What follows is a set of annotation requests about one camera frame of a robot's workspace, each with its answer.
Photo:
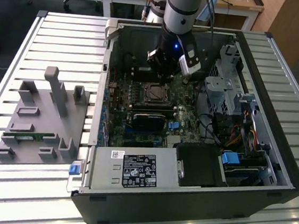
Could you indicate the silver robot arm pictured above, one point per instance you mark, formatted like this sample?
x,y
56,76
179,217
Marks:
x,y
181,11

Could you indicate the perforated metal drive cage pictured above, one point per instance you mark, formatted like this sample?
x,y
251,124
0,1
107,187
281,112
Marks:
x,y
215,97

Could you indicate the black graphics card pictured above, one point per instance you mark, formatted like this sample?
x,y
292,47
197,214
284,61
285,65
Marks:
x,y
148,122

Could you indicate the silver CPU green edge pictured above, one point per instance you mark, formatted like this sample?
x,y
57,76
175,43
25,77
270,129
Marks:
x,y
156,94

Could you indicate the grey parts rack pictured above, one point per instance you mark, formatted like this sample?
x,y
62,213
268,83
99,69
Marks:
x,y
44,122

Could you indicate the blue case latch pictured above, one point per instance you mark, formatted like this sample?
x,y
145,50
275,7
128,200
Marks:
x,y
74,169

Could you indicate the silver finned chipset heatsink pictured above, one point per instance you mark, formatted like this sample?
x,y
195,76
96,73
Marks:
x,y
174,141

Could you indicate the green RAM stick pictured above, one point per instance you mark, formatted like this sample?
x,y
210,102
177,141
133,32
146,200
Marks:
x,y
42,136

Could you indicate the black chair base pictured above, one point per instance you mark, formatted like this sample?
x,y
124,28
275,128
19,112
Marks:
x,y
67,4

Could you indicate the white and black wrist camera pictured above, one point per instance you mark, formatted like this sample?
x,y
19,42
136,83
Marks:
x,y
191,60

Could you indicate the blue disk carrier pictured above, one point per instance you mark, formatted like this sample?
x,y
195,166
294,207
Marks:
x,y
230,159

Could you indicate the blue motherboard connector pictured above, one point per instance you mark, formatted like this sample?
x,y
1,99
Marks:
x,y
173,125

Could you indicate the grey power supply with label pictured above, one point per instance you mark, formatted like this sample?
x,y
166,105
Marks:
x,y
105,171

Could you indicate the black and silver PC case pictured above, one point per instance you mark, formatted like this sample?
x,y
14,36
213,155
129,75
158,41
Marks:
x,y
181,214

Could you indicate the wooden cabinet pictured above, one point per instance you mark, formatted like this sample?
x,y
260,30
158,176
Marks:
x,y
295,25

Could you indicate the RAM slot white clips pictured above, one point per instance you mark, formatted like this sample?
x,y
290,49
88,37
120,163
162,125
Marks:
x,y
152,108
152,112

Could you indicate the black plastic bay cover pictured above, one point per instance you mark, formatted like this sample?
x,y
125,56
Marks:
x,y
200,165

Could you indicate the green motherboard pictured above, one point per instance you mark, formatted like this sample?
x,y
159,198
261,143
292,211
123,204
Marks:
x,y
186,113

